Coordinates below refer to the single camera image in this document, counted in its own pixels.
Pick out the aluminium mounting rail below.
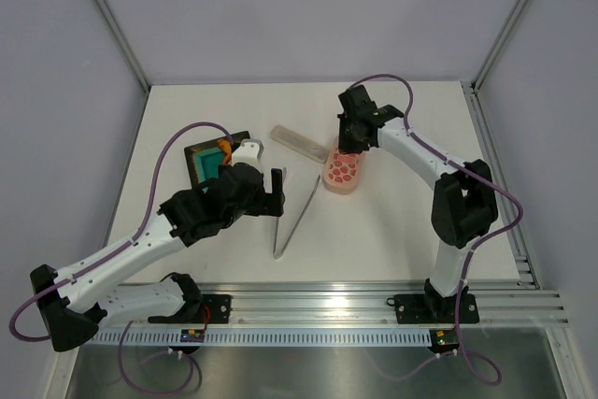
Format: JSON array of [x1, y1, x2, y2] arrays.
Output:
[[63, 280, 569, 328]]

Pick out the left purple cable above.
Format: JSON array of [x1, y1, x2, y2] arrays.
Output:
[[8, 121, 235, 393]]

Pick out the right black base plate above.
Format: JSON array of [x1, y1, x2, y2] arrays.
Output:
[[386, 292, 480, 325]]

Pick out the white slotted cable duct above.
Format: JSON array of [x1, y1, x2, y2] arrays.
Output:
[[90, 327, 432, 348]]

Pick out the right frame post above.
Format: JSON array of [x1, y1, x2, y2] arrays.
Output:
[[469, 0, 562, 94]]

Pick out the left frame post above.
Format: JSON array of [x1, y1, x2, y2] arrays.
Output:
[[64, 0, 151, 96]]

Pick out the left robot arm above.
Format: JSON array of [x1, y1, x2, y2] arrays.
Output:
[[30, 163, 285, 352]]

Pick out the black teal food tray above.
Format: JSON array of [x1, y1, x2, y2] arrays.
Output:
[[184, 131, 251, 186]]

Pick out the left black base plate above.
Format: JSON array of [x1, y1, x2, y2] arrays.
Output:
[[148, 294, 232, 324]]

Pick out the pink lunch box lid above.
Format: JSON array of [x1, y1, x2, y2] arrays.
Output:
[[323, 136, 366, 188]]

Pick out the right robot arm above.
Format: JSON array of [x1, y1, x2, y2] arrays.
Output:
[[338, 85, 498, 323]]

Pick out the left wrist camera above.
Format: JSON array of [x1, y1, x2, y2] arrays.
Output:
[[231, 139, 263, 171]]

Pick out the frame post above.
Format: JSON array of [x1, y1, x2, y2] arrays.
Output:
[[64, 0, 151, 96], [469, 0, 562, 94]]

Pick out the metal tongs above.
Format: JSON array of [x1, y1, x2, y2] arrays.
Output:
[[272, 175, 321, 261]]

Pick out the pink lunch box base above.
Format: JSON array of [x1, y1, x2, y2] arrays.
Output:
[[322, 136, 366, 197]]

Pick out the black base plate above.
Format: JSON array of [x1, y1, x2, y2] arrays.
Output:
[[148, 294, 232, 324], [386, 292, 480, 325]]

